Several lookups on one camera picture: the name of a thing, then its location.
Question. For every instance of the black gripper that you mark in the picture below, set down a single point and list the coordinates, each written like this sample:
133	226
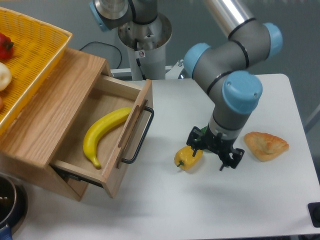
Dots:
230	157

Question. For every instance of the wooden top drawer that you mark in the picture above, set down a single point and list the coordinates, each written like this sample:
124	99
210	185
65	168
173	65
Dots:
118	148

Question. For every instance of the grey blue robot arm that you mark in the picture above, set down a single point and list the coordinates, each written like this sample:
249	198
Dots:
222	73

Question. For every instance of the wooden drawer cabinet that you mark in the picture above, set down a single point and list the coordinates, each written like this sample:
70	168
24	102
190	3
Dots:
30	143

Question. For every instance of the green bell pepper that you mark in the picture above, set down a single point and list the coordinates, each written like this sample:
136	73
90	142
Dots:
206	140

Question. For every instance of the yellow bell pepper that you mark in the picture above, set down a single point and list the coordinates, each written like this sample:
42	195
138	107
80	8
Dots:
185	158

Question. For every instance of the toasted bread piece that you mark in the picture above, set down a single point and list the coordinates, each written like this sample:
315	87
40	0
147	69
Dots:
265	146

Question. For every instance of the black corner device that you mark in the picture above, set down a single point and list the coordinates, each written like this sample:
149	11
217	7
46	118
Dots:
314	212

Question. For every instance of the yellow banana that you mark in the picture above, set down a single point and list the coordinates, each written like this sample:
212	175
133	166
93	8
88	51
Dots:
101	127

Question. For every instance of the yellow plastic basket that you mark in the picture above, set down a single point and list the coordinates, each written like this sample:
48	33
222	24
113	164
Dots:
38	47

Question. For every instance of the dark metal pot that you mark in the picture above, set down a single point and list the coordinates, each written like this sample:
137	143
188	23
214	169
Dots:
13	206

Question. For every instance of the white onion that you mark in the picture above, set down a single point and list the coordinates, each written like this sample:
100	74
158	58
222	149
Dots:
5	76

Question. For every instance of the red bell pepper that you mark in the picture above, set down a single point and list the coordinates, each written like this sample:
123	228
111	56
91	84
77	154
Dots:
6	47

